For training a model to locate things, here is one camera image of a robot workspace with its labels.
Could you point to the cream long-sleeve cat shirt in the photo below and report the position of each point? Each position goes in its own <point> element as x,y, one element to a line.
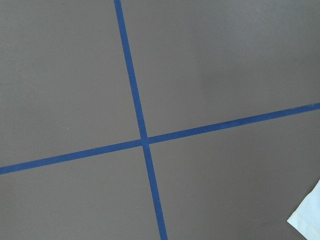
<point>306,218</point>

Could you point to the long blue tape strip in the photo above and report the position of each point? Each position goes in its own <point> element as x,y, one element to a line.
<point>140,121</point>

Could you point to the crossing blue tape strip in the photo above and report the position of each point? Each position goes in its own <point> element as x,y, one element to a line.
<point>157,139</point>

